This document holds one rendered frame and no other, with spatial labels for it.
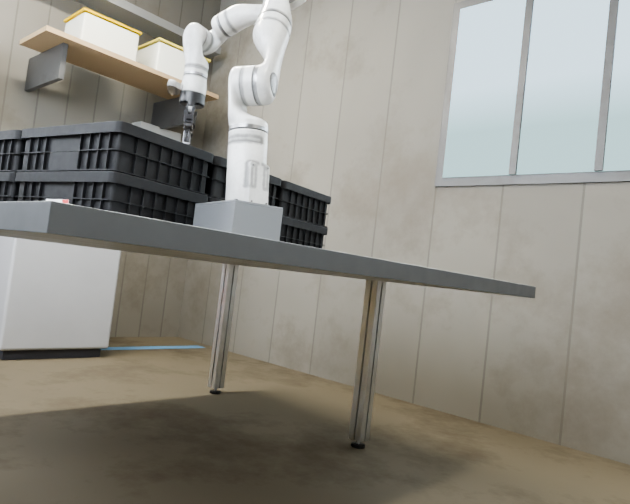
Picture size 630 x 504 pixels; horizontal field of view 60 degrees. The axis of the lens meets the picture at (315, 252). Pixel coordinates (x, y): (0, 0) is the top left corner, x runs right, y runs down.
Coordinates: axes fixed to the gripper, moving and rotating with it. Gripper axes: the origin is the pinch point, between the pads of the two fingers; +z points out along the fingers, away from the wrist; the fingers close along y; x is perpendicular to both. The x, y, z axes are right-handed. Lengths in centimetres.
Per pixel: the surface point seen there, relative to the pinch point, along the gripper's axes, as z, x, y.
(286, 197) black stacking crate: 11.9, -32.1, 2.3
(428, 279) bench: 33, -62, -43
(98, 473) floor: 100, 13, 5
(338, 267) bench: 33, -34, -63
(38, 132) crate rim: 8.6, 34.1, -21.9
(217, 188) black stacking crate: 15.4, -10.3, -19.7
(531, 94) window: -71, -164, 83
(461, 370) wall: 76, -152, 103
